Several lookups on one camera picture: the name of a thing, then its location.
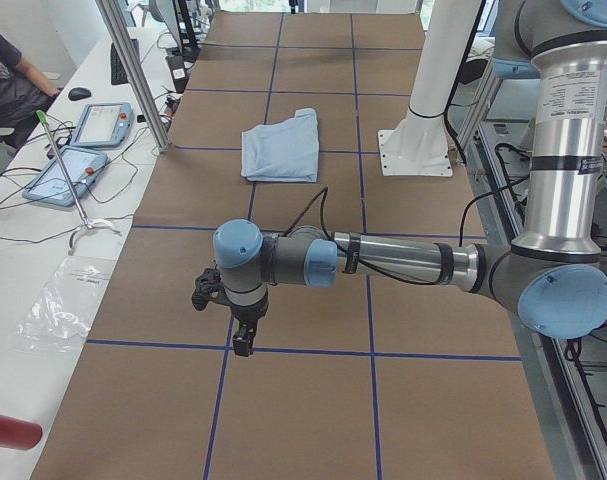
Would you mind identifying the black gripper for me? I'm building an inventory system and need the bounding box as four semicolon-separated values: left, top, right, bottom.
231;299;269;357

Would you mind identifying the light blue button-up shirt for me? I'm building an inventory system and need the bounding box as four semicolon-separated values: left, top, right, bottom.
241;108;319;182

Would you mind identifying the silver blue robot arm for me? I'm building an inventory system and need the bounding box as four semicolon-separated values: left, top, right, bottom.
192;1;607;356

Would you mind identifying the clear plastic bag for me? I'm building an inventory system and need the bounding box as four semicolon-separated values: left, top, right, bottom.
8;256;115;354

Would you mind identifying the lower blue teach pendant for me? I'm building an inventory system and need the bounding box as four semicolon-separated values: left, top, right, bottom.
22;145;110;208

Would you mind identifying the blue teach pendant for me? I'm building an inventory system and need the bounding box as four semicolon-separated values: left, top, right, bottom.
70;102;133;148
22;145;110;208

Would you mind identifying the red cylinder bottle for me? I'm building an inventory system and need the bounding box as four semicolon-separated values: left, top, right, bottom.
0;414;43;451

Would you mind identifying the upper blue teach pendant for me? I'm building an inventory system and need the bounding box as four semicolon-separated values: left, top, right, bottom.
70;102;133;148

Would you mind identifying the black keyboard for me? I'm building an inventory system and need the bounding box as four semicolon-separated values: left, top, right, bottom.
110;44;128;86

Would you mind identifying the black computer mouse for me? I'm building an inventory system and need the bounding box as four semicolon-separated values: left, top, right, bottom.
68;87;92;101

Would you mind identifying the reacher grabber stick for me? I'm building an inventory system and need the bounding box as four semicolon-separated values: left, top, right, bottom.
36;110;121;255

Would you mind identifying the seated person dark shirt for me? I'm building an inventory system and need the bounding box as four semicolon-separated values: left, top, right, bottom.
0;34;60;149

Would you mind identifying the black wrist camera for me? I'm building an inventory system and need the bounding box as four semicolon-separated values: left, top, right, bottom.
191;267;230;311

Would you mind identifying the white camera mast pedestal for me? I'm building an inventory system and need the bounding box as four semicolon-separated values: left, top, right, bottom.
378;0;483;177

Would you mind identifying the aluminium frame post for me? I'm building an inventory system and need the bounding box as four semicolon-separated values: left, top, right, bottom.
95;0;170;153

